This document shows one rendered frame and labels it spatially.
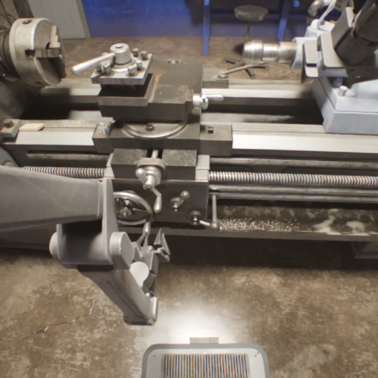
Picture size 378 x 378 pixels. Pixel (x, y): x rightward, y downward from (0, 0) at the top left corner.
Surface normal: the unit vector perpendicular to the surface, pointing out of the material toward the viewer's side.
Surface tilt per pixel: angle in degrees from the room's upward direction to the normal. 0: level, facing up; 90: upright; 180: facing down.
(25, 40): 47
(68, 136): 36
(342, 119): 90
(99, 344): 0
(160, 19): 90
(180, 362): 0
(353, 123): 90
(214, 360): 0
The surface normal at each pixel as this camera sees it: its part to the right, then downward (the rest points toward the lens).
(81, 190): 0.99, -0.08
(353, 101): -0.06, 0.37
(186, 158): -0.02, -0.64
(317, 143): -0.05, -0.07
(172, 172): -0.06, 0.77
